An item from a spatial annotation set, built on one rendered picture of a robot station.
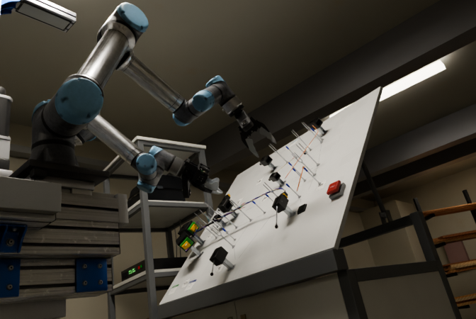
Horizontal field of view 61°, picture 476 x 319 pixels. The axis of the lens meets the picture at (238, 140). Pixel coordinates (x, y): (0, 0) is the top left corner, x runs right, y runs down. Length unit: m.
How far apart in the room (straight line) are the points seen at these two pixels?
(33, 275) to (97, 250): 0.16
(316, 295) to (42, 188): 0.91
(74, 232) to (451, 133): 5.06
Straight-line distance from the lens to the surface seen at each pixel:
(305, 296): 1.49
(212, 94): 1.55
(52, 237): 1.15
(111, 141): 1.67
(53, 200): 1.03
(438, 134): 5.76
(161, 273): 2.36
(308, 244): 1.46
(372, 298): 1.44
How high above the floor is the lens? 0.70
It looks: 24 degrees up
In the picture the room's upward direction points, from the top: 11 degrees counter-clockwise
